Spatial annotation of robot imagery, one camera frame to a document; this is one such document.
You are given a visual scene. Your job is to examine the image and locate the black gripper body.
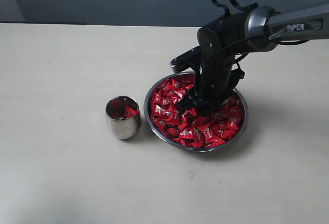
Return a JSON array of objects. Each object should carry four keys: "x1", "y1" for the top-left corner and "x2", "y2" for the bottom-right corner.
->
[{"x1": 194, "y1": 53, "x2": 245, "y2": 106}]

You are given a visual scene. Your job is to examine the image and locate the red candy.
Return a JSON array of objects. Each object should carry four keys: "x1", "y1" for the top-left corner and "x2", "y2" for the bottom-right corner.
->
[
  {"x1": 224, "y1": 116, "x2": 243, "y2": 130},
  {"x1": 179, "y1": 128, "x2": 205, "y2": 148},
  {"x1": 111, "y1": 98, "x2": 137, "y2": 120},
  {"x1": 151, "y1": 104, "x2": 171, "y2": 118}
]

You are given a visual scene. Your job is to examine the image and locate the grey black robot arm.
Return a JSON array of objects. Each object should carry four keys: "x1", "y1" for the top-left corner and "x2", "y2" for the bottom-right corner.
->
[{"x1": 171, "y1": 4, "x2": 328, "y2": 110}]

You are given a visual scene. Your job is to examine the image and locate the metal bowl of red candies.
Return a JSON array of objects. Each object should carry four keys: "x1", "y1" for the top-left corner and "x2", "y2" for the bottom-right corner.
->
[{"x1": 143, "y1": 71, "x2": 249, "y2": 153}]

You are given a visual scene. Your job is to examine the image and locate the stainless steel cup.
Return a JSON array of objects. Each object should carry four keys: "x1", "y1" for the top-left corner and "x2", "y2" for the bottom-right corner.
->
[{"x1": 105, "y1": 96, "x2": 141, "y2": 140}]

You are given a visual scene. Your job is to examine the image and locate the red wrapped candy front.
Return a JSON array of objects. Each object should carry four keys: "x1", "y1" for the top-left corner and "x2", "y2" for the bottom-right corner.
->
[{"x1": 179, "y1": 128, "x2": 205, "y2": 148}]

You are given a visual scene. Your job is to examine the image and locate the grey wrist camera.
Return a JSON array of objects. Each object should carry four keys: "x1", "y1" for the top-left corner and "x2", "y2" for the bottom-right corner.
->
[{"x1": 170, "y1": 46, "x2": 202, "y2": 73}]

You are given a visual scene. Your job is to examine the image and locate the black cable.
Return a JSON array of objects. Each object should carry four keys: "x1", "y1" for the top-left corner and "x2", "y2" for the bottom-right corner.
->
[{"x1": 209, "y1": 0, "x2": 309, "y2": 76}]

